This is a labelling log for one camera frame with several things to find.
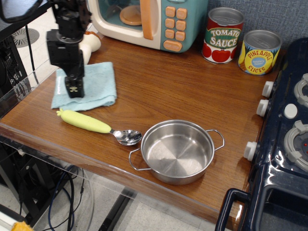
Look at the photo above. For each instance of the pineapple slices can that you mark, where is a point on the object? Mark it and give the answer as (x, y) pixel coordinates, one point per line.
(259, 51)

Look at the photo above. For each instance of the plush mushroom toy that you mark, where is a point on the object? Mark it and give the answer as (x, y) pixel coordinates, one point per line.
(91, 43)

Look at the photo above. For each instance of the white stove knob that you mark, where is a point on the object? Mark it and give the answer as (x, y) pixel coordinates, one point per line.
(262, 107)
(267, 89)
(249, 151)

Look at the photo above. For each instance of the white stove knob middle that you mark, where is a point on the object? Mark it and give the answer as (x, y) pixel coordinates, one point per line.
(262, 107)

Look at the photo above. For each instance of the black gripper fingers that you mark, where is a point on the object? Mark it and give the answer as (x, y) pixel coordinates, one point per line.
(74, 87)

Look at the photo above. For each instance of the tomato sauce can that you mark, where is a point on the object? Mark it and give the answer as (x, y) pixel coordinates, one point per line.
(224, 27)

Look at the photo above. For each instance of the clear acrylic table guard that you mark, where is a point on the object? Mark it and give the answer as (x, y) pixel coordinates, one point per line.
(28, 124)

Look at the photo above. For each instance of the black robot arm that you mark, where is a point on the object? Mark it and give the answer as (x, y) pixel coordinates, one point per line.
(72, 18)

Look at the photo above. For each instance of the light blue cloth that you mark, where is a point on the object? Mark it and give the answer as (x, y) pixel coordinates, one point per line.
(99, 88)

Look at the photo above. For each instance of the black desk left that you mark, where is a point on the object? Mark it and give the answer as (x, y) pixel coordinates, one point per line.
(14, 8)

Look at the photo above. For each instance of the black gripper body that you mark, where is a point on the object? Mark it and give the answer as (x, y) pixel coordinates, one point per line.
(65, 54)

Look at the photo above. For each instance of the white stove knob top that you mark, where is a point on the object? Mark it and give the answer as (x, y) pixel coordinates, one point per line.
(267, 89)

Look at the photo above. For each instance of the dark blue toy stove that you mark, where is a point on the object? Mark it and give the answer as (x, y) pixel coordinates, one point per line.
(277, 196)

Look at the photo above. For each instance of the spoon with green handle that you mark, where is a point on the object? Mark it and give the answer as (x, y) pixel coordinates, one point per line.
(84, 122)

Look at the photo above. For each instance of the toy microwave teal cream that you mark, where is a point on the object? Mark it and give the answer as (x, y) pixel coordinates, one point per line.
(167, 25)

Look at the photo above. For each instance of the white stove knob bottom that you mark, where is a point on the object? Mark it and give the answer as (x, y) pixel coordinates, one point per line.
(249, 151)

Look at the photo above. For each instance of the stainless steel pot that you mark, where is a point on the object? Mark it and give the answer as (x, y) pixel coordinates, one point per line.
(178, 152)

